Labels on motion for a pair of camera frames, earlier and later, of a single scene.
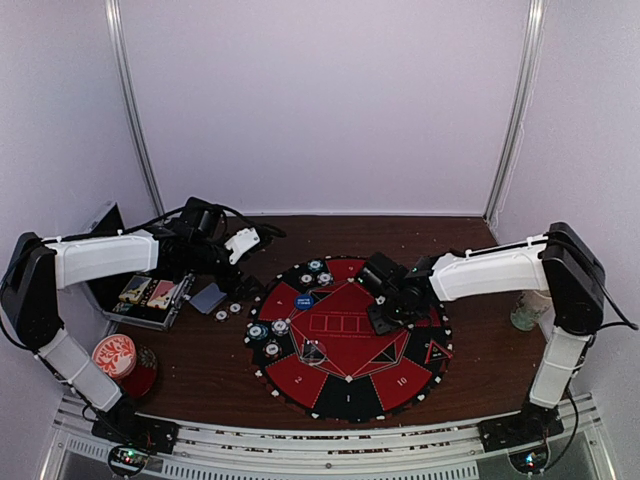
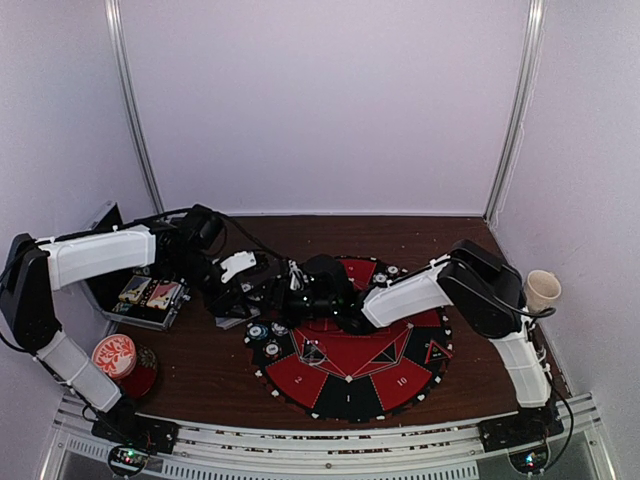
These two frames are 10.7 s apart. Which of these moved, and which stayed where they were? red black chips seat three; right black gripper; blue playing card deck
Moved: right black gripper; blue playing card deck
Stayed: red black chips seat three
